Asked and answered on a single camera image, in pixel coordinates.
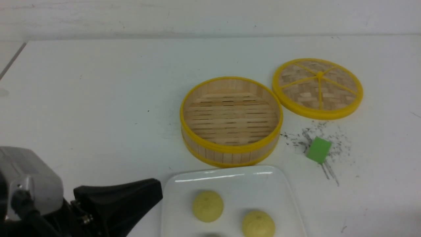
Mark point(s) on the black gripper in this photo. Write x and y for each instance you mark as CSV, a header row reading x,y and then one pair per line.
x,y
108,211

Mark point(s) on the yellow steamed bun front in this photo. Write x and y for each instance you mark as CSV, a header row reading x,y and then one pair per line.
x,y
207,206

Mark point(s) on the yellow steamed bun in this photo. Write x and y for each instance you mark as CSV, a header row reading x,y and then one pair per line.
x,y
258,224
207,206

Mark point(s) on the white rectangular plate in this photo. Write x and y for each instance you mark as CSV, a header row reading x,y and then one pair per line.
x,y
242,189

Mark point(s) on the yellow bamboo steamer basket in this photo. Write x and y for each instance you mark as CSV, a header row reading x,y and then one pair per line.
x,y
231,121

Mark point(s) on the green sponge block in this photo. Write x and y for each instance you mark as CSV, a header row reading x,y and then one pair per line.
x,y
319,150

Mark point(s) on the yellow bamboo steamer lid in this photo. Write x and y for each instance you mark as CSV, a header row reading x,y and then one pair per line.
x,y
317,89

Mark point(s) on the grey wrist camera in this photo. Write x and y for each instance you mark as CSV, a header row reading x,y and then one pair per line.
x,y
24,170

